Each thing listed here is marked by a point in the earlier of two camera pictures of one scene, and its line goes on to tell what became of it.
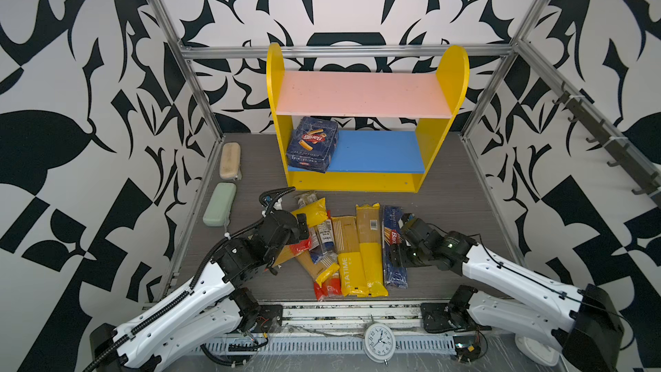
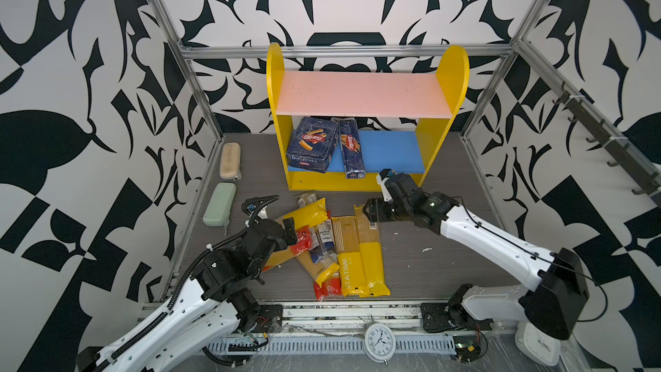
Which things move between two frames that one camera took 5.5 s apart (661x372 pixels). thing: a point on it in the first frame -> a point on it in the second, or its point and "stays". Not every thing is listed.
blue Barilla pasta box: x=312 y=144 stays
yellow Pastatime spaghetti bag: x=347 y=242 stays
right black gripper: x=399 y=256 -> x=377 y=206
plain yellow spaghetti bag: x=368 y=219 stays
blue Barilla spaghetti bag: x=396 y=276 -> x=352 y=151
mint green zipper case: x=220 y=203 stays
